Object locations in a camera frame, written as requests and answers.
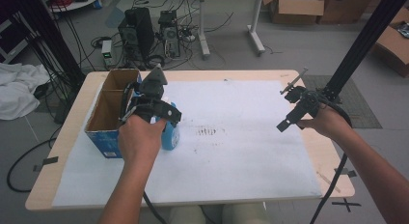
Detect round white table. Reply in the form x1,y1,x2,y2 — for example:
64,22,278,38
41,0,104,14

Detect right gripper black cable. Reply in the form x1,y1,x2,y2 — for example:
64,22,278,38
309,92,354,224

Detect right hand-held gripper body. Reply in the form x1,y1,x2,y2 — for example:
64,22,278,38
275,87,323,133

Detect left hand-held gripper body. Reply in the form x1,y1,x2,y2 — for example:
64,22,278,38
120,81,183,126

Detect white table mat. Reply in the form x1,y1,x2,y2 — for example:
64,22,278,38
51,79,323,209

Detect small box with green light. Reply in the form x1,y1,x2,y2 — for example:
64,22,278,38
100,39,115,67

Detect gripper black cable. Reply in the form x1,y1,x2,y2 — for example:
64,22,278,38
309,92,354,224
142,190,169,224

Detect person's right hand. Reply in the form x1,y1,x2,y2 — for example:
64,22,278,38
296,104,354,143

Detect closed brown cardboard box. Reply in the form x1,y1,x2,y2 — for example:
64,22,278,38
317,0,387,25

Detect brown cardboard box with device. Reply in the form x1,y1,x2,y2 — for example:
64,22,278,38
371,6,409,79

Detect light wooden table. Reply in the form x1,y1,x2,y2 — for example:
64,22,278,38
24,69,356,212

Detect blue plastic bottle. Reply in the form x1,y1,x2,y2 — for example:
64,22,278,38
159,101,181,152

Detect white cloth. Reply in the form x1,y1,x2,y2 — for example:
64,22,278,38
0,62,51,122

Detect grey floor mat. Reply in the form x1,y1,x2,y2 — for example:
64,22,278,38
301,74,383,129

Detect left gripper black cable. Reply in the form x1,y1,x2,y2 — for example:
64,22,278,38
142,190,169,224

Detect small black computer tower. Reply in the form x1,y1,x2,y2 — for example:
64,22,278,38
157,10,181,60

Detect black aluminium stand post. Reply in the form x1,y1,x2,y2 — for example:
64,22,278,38
321,0,409,102

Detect blue cardboard box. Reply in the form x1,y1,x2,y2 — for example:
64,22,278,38
84,68,144,159

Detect white-legged desk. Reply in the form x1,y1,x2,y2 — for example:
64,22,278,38
193,0,285,61

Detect black floor cable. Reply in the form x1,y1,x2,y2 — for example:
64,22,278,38
6,126,63,194

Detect open brown cardboard box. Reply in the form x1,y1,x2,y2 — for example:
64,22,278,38
268,0,325,26

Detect large black computer tower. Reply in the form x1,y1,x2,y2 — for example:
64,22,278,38
117,7,155,64

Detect person's left hand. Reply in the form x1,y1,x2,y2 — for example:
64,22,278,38
118,113,168,169

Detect black stand with cables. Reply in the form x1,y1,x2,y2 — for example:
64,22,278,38
9,0,87,92

